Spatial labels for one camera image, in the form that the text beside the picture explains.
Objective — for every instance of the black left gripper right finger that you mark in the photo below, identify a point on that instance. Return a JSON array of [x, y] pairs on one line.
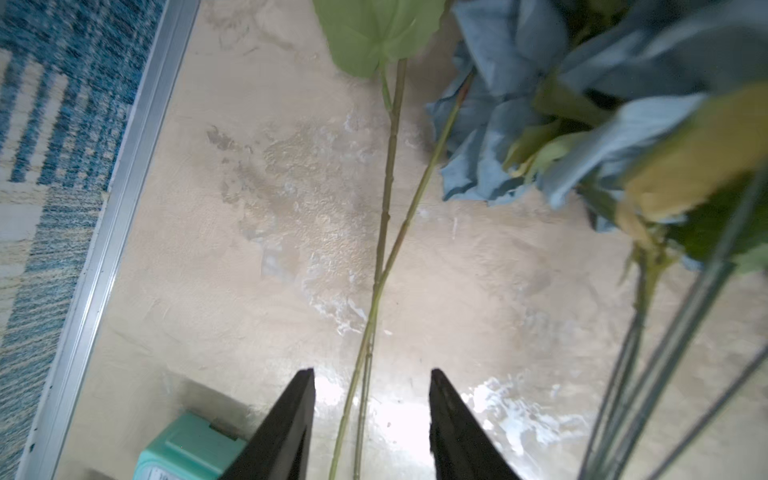
[[460, 447]]

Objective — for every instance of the orange marigold flower stem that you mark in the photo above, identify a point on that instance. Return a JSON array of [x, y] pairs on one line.
[[414, 204]]

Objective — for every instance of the small teal box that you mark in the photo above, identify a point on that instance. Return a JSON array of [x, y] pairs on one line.
[[188, 448]]

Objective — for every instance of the blue hydrangea flower bunch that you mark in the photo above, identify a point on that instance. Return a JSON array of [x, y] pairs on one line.
[[655, 114]]

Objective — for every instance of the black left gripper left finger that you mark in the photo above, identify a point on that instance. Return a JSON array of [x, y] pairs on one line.
[[279, 449]]

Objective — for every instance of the orange and beige flower sprig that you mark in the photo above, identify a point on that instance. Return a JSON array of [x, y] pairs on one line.
[[367, 38]]

